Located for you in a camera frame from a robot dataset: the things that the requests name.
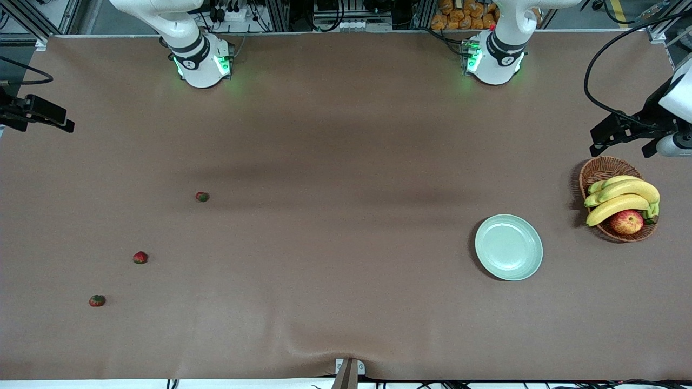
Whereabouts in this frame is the white power strip with plugs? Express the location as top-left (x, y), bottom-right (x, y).
top-left (212, 4), bottom-right (250, 23)

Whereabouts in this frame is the pale green round plate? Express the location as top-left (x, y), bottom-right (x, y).
top-left (475, 214), bottom-right (544, 281)

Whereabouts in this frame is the aluminium frame profile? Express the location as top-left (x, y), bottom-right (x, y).
top-left (0, 0), bottom-right (82, 52)
top-left (646, 0), bottom-right (692, 49)

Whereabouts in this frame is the brown table cover mat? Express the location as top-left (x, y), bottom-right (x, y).
top-left (0, 31), bottom-right (692, 381)

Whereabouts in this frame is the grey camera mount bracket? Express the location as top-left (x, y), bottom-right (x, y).
top-left (334, 358), bottom-right (366, 389)

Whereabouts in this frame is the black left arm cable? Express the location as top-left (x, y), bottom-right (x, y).
top-left (583, 8), bottom-right (692, 130)

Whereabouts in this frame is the brown wicker basket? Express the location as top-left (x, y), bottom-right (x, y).
top-left (578, 156), bottom-right (658, 243)

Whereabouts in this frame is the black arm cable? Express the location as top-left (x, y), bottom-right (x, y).
top-left (583, 8), bottom-right (692, 130)
top-left (0, 56), bottom-right (54, 85)

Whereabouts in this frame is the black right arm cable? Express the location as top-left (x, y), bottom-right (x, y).
top-left (0, 56), bottom-right (54, 85)

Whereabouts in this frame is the yellow banana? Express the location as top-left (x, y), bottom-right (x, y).
top-left (588, 175), bottom-right (642, 195)
top-left (584, 179), bottom-right (661, 209)
top-left (586, 194), bottom-right (653, 227)

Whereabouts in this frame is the red yellow apple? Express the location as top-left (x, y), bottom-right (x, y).
top-left (609, 210), bottom-right (645, 236)

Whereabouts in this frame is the bag of orange buns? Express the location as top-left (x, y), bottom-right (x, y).
top-left (430, 0), bottom-right (501, 31)

